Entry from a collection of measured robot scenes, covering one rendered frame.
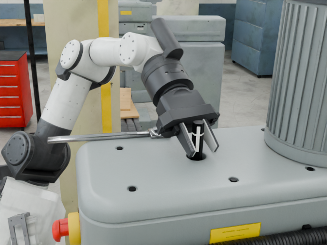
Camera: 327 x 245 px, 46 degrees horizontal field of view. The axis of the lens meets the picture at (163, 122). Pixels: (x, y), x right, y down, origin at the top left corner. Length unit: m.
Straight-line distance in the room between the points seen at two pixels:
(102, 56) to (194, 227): 0.48
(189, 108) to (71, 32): 1.71
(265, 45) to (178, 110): 7.37
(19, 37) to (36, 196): 8.84
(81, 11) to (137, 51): 1.58
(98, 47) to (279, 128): 0.47
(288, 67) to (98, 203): 0.40
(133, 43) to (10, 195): 0.51
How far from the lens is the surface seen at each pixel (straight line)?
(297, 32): 0.70
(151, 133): 0.79
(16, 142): 1.05
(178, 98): 0.72
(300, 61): 0.70
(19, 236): 0.96
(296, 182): 0.69
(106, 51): 0.92
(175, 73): 0.74
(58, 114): 1.04
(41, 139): 1.06
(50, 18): 2.35
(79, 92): 1.04
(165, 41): 0.78
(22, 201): 1.05
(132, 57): 0.78
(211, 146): 0.71
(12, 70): 5.28
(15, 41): 9.84
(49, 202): 1.06
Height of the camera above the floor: 2.23
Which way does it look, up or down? 23 degrees down
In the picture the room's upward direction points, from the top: 2 degrees clockwise
